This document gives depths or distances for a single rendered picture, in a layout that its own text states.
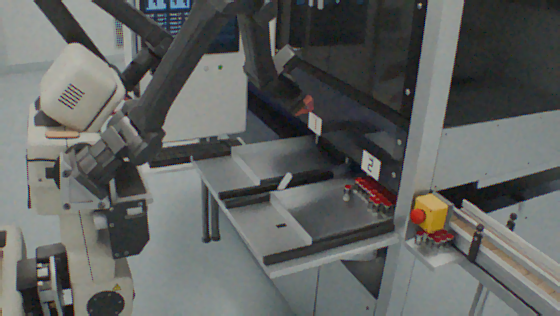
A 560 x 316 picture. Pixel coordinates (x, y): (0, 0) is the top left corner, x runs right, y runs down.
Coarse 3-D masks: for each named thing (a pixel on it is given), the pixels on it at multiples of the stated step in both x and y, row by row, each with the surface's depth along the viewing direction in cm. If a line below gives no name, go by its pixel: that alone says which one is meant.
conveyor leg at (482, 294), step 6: (480, 282) 127; (480, 288) 126; (486, 288) 125; (480, 294) 127; (486, 294) 125; (492, 294) 126; (474, 300) 129; (480, 300) 127; (486, 300) 126; (474, 306) 129; (480, 306) 128; (486, 306) 127; (474, 312) 130; (480, 312) 128; (486, 312) 129
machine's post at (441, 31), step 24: (432, 0) 108; (456, 0) 106; (432, 24) 109; (456, 24) 109; (432, 48) 111; (456, 48) 112; (432, 72) 112; (432, 96) 114; (432, 120) 118; (408, 144) 125; (432, 144) 121; (408, 168) 126; (432, 168) 125; (408, 192) 127; (408, 216) 129; (408, 264) 138; (384, 288) 144; (384, 312) 146
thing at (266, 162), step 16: (256, 144) 177; (272, 144) 180; (288, 144) 183; (304, 144) 186; (240, 160) 166; (256, 160) 172; (272, 160) 173; (288, 160) 173; (304, 160) 174; (320, 160) 175; (336, 160) 175; (256, 176) 155; (272, 176) 162
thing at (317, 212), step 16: (352, 176) 158; (272, 192) 146; (288, 192) 149; (304, 192) 152; (320, 192) 154; (336, 192) 154; (352, 192) 155; (288, 208) 144; (304, 208) 145; (320, 208) 145; (336, 208) 145; (352, 208) 146; (304, 224) 137; (320, 224) 137; (336, 224) 138; (352, 224) 138; (368, 224) 133; (384, 224) 136; (304, 240) 130; (320, 240) 127
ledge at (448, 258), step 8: (408, 240) 132; (408, 248) 131; (416, 248) 129; (416, 256) 128; (424, 256) 125; (432, 256) 126; (440, 256) 126; (448, 256) 126; (456, 256) 126; (424, 264) 125; (432, 264) 122; (440, 264) 123; (448, 264) 124
